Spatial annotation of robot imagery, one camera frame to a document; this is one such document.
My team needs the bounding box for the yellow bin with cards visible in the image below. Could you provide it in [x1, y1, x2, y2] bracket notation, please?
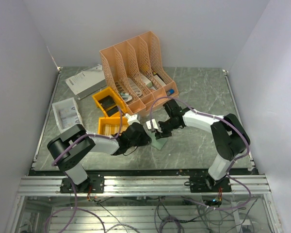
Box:
[97, 116, 129, 136]

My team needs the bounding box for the white paper booklet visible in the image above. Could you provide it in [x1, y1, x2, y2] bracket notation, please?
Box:
[65, 64, 106, 100]

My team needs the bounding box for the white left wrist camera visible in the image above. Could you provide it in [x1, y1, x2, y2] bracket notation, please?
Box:
[124, 114, 140, 125]

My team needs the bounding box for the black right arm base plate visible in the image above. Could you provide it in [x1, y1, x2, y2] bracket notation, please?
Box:
[184, 177, 232, 193]

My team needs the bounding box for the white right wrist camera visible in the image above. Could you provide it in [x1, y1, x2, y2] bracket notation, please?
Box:
[146, 119, 159, 132]

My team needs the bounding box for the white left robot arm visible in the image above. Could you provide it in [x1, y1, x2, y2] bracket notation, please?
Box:
[47, 122, 151, 193]

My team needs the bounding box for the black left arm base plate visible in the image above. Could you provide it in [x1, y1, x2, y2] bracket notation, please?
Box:
[60, 175, 105, 193]

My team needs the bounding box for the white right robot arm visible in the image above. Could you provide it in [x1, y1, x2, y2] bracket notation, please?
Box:
[146, 97, 250, 192]

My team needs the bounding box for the peach plastic file organizer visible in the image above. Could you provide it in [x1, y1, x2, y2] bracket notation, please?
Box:
[99, 31, 179, 117]

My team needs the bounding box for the blue capped bottle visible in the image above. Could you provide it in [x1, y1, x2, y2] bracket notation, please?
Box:
[166, 89, 175, 96]

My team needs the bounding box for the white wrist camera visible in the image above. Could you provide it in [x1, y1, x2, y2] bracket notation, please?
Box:
[124, 114, 140, 125]
[146, 119, 159, 132]

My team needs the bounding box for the aluminium frame rail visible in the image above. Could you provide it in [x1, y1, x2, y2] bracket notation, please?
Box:
[17, 175, 271, 197]

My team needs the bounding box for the yellow bin with black items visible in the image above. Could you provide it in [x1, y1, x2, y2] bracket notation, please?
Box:
[92, 87, 127, 117]

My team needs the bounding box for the white bin with cards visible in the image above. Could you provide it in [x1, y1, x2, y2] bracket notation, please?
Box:
[52, 97, 83, 133]

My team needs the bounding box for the white stapler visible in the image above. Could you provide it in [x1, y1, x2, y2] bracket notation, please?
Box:
[120, 93, 133, 103]

